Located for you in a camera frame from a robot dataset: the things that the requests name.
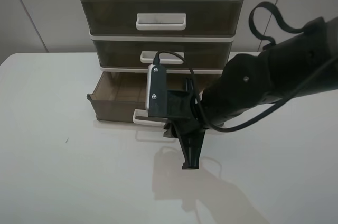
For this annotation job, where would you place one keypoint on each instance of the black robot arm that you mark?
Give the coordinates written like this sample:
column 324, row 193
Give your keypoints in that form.
column 303, row 65

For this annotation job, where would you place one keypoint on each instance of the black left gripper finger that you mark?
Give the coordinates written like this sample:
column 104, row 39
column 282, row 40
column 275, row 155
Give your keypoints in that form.
column 191, row 145

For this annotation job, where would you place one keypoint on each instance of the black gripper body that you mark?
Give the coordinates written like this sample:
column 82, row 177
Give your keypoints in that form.
column 182, row 109

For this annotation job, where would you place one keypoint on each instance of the dark translucent drawer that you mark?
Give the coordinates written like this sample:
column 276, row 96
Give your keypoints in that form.
column 139, row 54
column 203, row 18
column 121, row 97

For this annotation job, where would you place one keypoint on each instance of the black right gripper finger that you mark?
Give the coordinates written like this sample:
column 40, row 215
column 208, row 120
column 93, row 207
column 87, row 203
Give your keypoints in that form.
column 170, row 131

